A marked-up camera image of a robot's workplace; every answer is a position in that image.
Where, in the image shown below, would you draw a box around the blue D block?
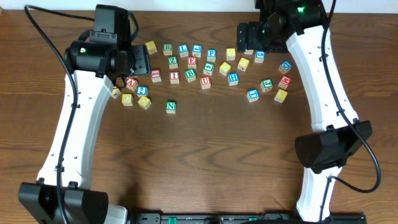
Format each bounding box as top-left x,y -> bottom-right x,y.
244,50 -> 254,55

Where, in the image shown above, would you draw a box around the blue P block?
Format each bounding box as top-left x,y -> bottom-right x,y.
207,49 -> 217,62

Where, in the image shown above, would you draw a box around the red M block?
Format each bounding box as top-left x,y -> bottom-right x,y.
278,75 -> 292,90

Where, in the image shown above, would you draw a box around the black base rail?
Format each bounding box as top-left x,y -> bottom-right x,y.
133,212 -> 368,224

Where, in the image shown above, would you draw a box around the red I block upright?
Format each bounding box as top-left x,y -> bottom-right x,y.
169,71 -> 180,84

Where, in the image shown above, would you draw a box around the blue 2 block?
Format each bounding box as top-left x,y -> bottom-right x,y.
136,86 -> 149,98

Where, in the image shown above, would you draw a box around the yellow W block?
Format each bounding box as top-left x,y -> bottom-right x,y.
146,40 -> 157,55

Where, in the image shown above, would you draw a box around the red U block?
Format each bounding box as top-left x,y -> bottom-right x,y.
200,76 -> 211,90

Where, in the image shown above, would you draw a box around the yellow X block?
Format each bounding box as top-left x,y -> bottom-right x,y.
274,89 -> 288,103

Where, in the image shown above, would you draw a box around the yellow O block centre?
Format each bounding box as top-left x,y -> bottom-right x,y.
219,62 -> 231,76

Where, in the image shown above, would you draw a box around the blue H block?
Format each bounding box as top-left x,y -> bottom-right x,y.
228,73 -> 239,86

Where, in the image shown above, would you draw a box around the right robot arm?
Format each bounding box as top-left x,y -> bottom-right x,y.
236,0 -> 373,223

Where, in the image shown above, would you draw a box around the yellow C block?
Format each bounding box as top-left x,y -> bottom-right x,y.
122,93 -> 133,106

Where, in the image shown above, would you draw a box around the green R block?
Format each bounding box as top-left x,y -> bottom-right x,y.
163,44 -> 173,56

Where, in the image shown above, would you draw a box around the green Z block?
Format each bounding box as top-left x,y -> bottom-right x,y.
168,56 -> 178,70

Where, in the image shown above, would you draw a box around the blue L block rotated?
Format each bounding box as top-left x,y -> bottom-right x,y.
192,44 -> 203,58

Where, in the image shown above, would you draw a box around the yellow K block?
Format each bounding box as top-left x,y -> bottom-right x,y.
111,86 -> 121,99

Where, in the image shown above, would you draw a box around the green J block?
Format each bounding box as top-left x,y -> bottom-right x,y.
261,78 -> 274,92

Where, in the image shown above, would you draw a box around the red I block sideways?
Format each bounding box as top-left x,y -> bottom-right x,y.
150,69 -> 162,83

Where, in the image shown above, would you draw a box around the green B block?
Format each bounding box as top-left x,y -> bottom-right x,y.
185,68 -> 197,82

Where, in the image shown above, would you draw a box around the red A block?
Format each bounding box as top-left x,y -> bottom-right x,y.
126,77 -> 138,91

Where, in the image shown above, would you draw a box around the blue 5 block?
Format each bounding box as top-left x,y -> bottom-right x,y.
254,50 -> 266,63

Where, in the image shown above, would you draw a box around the yellow S block right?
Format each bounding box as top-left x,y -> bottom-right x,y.
226,48 -> 236,61

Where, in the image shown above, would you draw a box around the yellow o block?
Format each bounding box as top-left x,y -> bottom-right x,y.
219,62 -> 231,76
138,96 -> 152,110

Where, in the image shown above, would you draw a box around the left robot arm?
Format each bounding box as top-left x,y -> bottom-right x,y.
18,40 -> 150,223

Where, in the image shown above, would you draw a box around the green N block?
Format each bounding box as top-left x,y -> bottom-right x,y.
165,101 -> 177,114

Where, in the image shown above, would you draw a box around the blue I block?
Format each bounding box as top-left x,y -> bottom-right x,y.
247,89 -> 260,103

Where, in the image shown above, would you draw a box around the red E block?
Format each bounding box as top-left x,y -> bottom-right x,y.
187,57 -> 197,69

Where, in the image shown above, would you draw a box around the yellow G block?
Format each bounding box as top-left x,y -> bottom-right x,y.
238,57 -> 250,72

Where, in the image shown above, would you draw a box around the blue L block upright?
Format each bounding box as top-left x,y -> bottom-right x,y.
178,44 -> 189,58

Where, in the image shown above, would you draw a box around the yellow O block left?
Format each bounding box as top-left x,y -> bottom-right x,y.
138,96 -> 152,110

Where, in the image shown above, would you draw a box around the blue Q block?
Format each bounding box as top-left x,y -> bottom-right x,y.
278,60 -> 292,75

